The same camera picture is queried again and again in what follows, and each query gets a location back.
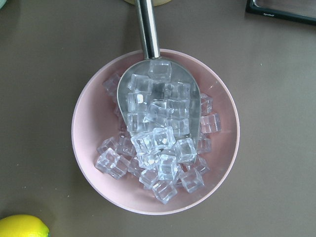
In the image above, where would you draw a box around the yellow lemon lower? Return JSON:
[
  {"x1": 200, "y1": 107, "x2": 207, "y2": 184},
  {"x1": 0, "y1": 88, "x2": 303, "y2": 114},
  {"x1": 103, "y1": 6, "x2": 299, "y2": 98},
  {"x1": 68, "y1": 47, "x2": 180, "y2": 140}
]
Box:
[{"x1": 0, "y1": 214, "x2": 51, "y2": 237}]

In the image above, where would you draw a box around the black glass tray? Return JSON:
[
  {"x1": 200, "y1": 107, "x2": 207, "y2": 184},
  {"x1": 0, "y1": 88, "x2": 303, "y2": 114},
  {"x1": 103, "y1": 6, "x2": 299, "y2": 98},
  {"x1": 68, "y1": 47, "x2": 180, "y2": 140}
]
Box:
[{"x1": 245, "y1": 0, "x2": 316, "y2": 25}]

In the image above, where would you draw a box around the pile of ice cubes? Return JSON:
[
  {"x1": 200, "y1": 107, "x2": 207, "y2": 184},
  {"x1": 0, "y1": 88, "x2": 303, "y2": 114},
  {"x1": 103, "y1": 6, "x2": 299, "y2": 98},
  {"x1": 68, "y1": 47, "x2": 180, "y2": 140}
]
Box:
[{"x1": 95, "y1": 59, "x2": 221, "y2": 204}]

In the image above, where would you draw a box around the pink bowl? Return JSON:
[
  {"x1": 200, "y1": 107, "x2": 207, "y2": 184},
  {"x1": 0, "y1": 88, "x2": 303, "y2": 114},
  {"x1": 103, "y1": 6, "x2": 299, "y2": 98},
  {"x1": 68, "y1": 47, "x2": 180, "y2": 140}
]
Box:
[{"x1": 72, "y1": 49, "x2": 240, "y2": 215}]

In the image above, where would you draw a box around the steel ice scoop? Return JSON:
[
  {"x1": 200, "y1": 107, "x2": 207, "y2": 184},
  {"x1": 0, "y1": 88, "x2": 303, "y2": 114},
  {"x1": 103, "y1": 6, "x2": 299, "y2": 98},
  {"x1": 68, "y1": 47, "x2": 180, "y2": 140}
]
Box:
[{"x1": 117, "y1": 0, "x2": 201, "y2": 165}]

